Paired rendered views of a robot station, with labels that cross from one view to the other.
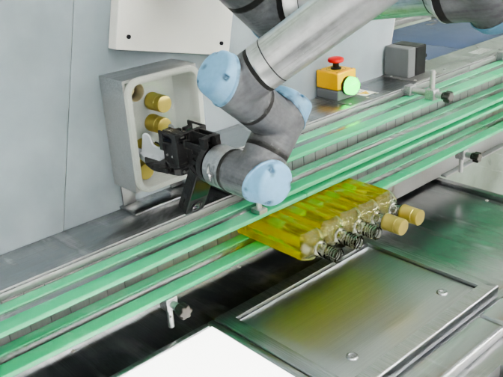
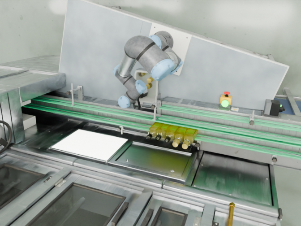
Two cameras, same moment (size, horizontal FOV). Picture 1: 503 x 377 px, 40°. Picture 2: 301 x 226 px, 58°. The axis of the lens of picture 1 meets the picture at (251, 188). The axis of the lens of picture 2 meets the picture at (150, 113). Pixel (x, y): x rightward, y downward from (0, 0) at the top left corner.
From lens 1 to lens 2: 1.51 m
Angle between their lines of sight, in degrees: 56
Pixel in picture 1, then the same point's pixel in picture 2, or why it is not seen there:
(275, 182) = (121, 101)
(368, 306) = (154, 159)
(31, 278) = (100, 104)
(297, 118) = (135, 89)
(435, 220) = (234, 168)
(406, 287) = (170, 164)
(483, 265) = (208, 182)
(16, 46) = (121, 54)
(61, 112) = not seen: hidden behind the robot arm
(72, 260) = (109, 105)
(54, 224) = not seen: hidden behind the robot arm
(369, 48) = (256, 97)
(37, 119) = not seen: hidden behind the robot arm
